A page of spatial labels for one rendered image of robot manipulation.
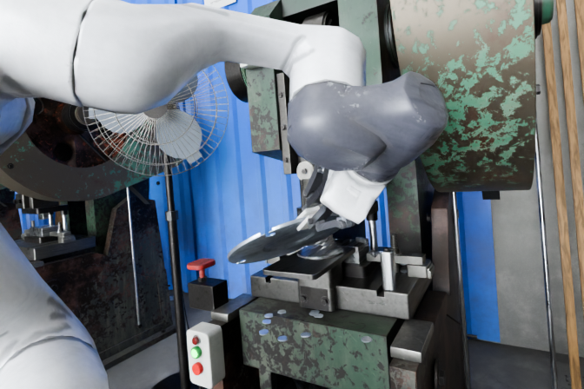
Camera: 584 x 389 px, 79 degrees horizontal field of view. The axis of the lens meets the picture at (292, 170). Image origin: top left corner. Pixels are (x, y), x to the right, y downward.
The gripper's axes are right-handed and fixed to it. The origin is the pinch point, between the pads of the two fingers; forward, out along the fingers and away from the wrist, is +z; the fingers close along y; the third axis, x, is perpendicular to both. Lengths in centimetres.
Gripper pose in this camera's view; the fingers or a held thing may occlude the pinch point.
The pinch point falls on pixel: (308, 218)
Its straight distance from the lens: 71.4
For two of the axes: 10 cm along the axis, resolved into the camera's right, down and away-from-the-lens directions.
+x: -9.0, 1.5, -4.1
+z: -3.1, 4.6, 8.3
